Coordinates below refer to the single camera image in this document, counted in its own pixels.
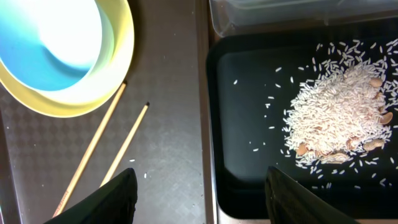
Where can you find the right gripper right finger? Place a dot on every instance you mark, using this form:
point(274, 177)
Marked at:
point(289, 202)

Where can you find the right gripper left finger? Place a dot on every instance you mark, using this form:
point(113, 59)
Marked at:
point(113, 203)

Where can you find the pile of rice scraps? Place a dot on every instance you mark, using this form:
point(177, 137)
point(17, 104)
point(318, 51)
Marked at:
point(349, 110)

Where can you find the light blue bowl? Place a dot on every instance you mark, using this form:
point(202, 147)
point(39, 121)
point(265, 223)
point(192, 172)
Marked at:
point(53, 45)

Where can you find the black waste tray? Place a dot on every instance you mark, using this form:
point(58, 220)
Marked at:
point(251, 81)

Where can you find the upper wooden chopstick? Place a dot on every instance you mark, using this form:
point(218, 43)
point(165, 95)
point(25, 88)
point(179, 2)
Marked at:
point(89, 151)

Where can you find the wooden chopstick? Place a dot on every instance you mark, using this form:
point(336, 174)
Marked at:
point(89, 151)
point(124, 146)

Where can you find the dark brown serving tray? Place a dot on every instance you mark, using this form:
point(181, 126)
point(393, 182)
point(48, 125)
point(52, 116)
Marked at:
point(40, 154)

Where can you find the lower wooden chopstick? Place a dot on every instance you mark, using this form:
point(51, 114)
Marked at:
point(124, 146)

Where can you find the yellow round plate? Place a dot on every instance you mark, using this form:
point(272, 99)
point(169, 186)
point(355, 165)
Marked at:
point(100, 84)

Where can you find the clear plastic bin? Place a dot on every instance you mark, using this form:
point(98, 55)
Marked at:
point(236, 17)

